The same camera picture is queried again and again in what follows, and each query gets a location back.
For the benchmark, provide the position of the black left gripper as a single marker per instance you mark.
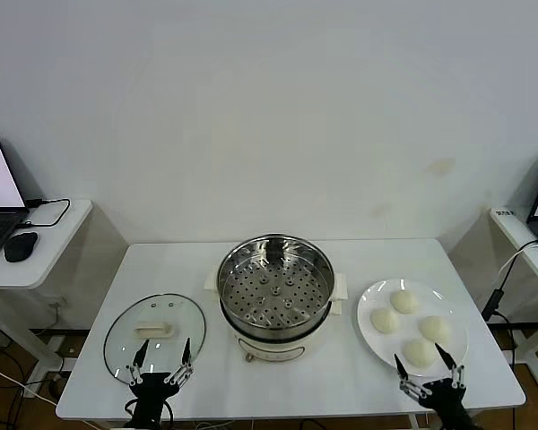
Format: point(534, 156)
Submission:
point(154, 387)

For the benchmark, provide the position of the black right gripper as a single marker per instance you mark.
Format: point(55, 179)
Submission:
point(446, 396)

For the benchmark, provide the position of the white steamed baozi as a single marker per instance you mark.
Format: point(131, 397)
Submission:
point(384, 320)
point(419, 352)
point(403, 302)
point(435, 328)

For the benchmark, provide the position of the round glass pot lid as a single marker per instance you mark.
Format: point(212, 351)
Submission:
point(125, 331)

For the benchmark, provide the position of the stainless steel steamer basket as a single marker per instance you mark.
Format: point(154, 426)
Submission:
point(273, 291)

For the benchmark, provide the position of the white round plate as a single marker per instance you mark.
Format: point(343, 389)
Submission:
point(410, 324)

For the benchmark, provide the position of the cream electric cooking pot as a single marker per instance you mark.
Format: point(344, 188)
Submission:
point(273, 347)

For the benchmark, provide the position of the white side table with label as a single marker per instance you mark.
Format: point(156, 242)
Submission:
point(533, 264)

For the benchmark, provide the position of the white side table with mouse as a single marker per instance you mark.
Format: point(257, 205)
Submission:
point(58, 251)

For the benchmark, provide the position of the black computer mouse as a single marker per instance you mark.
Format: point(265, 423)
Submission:
point(21, 246)

